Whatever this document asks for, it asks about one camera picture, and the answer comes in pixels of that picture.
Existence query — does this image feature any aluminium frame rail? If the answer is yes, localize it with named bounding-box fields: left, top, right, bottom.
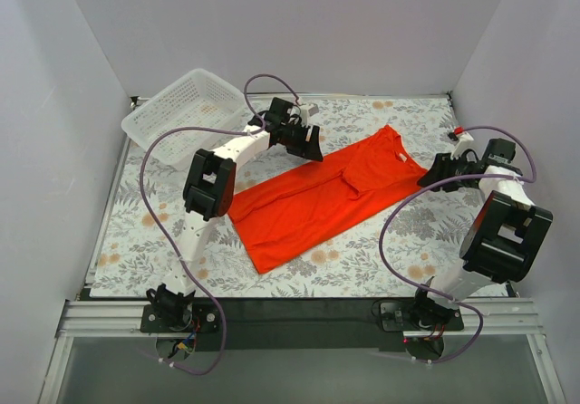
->
left=40, top=298, right=566, bottom=403

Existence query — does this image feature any orange t-shirt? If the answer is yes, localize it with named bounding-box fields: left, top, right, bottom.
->
left=228, top=126, right=427, bottom=274

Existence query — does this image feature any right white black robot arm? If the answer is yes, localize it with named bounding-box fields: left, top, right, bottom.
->
left=410, top=132, right=553, bottom=329

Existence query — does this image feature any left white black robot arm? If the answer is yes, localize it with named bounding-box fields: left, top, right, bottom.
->
left=146, top=98, right=323, bottom=332

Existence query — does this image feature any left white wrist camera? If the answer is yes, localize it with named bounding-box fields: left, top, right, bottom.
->
left=295, top=101, right=319, bottom=117

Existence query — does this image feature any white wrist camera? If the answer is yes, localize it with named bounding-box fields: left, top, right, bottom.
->
left=295, top=101, right=319, bottom=117
left=448, top=127, right=474, bottom=159

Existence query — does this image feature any white plastic basket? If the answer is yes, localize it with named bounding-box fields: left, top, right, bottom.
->
left=121, top=68, right=246, bottom=169

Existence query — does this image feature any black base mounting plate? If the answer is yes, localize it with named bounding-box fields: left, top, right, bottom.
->
left=140, top=297, right=464, bottom=351

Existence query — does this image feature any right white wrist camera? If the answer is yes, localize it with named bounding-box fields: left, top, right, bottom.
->
left=448, top=127, right=474, bottom=159

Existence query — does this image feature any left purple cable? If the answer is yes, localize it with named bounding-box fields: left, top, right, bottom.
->
left=140, top=73, right=303, bottom=376

